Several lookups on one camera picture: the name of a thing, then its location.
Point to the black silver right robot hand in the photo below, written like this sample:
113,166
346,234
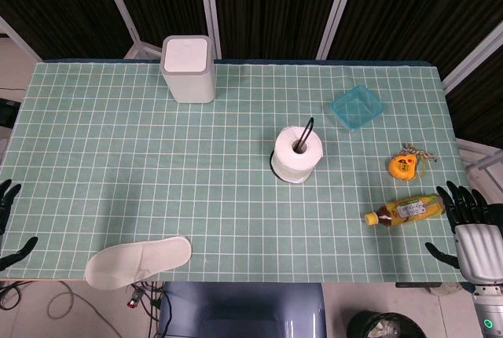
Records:
479,247

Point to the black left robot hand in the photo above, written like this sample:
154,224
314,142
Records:
6,200

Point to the white toilet paper roll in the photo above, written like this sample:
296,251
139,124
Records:
287,159

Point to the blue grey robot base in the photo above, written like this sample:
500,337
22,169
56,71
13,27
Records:
239,310

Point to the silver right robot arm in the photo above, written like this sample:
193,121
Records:
489,310

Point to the green grid tablecloth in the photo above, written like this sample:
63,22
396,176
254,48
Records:
157,181

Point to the black metal ring stand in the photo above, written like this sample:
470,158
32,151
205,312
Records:
307,131

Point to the yellow tea bottle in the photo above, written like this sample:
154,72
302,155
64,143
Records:
408,209

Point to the black box on floor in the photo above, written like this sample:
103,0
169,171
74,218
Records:
7,112

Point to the yellow tape measure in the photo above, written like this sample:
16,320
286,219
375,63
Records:
402,167

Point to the black waste basket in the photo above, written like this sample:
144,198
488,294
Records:
385,326

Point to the white disposable slipper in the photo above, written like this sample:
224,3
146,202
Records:
133,261

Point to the red lit power plug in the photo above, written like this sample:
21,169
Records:
134,298

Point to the clear container blue lid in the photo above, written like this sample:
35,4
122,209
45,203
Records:
355,108

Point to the white square trash bin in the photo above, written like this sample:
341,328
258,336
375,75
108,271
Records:
188,74

